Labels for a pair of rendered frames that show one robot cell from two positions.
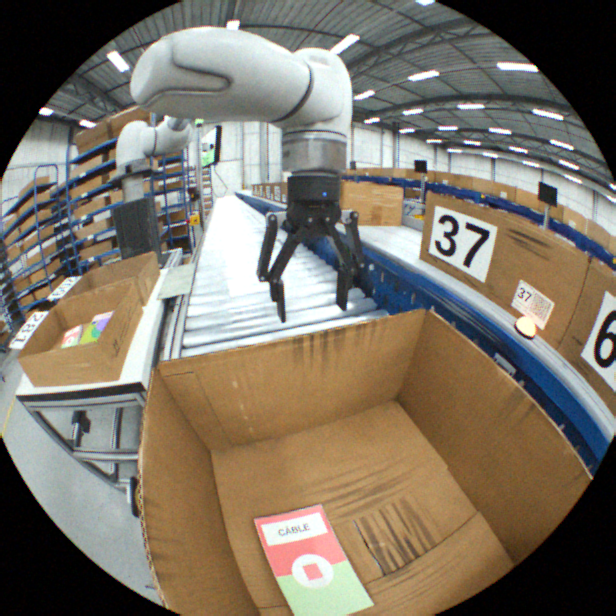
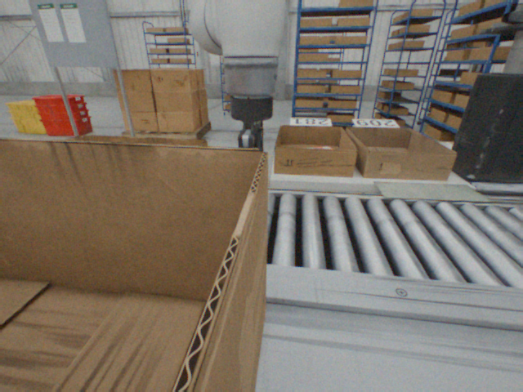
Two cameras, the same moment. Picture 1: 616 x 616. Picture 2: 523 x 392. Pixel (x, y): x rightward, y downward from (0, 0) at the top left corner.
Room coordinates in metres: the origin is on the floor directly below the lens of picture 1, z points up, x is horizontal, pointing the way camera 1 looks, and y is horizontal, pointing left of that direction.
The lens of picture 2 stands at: (0.58, -0.43, 1.10)
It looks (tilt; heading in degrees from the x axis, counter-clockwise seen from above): 27 degrees down; 118
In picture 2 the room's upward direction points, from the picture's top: straight up
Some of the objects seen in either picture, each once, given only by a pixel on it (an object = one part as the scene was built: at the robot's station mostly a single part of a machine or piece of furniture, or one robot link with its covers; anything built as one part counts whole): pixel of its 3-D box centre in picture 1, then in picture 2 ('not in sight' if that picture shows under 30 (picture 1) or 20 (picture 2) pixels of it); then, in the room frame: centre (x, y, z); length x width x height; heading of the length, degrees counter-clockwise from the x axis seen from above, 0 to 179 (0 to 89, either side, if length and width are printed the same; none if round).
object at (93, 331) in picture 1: (101, 332); not in sight; (0.31, 0.50, 0.79); 0.19 x 0.14 x 0.02; 20
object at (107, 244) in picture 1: (101, 246); not in sight; (1.57, 1.94, 0.79); 0.40 x 0.30 x 0.10; 111
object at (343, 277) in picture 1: (342, 289); not in sight; (0.36, -0.06, 0.87); 0.03 x 0.01 x 0.07; 20
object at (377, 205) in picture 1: (350, 200); not in sight; (1.10, -0.20, 0.96); 0.39 x 0.29 x 0.17; 20
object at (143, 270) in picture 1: (109, 286); (389, 149); (0.57, 0.72, 0.80); 0.38 x 0.28 x 0.10; 112
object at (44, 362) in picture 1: (75, 334); (311, 147); (0.28, 0.60, 0.80); 0.38 x 0.28 x 0.10; 110
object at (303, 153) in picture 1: (314, 156); (251, 77); (0.34, -0.01, 1.08); 0.09 x 0.09 x 0.06
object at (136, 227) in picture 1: (138, 233); (501, 125); (0.90, 0.79, 0.91); 0.26 x 0.26 x 0.33; 23
